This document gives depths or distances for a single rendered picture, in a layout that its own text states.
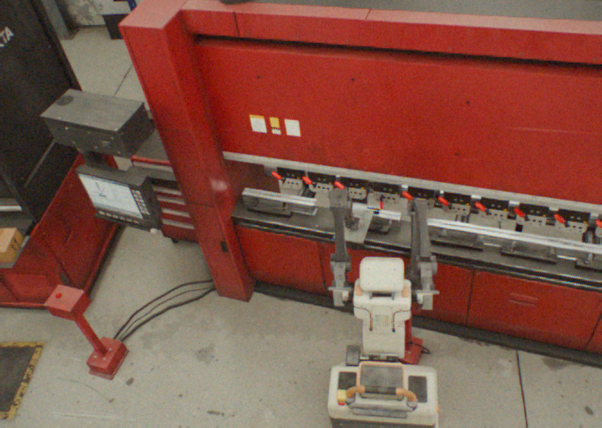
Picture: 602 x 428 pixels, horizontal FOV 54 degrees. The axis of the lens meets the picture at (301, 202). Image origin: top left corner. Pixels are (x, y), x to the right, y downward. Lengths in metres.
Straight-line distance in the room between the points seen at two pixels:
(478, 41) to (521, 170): 0.77
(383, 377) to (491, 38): 1.68
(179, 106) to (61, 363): 2.30
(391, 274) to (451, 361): 1.44
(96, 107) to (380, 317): 1.80
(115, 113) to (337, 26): 1.20
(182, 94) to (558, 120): 1.86
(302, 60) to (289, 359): 2.13
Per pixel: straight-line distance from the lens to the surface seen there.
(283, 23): 2.92
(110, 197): 3.48
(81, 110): 3.27
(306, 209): 3.77
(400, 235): 3.64
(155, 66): 3.17
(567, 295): 3.73
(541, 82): 2.85
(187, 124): 3.32
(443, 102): 2.96
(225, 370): 4.26
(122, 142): 3.08
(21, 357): 4.92
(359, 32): 2.81
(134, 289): 4.89
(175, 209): 4.62
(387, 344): 3.29
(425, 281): 2.98
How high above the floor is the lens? 3.63
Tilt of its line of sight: 45 degrees down
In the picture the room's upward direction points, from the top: 10 degrees counter-clockwise
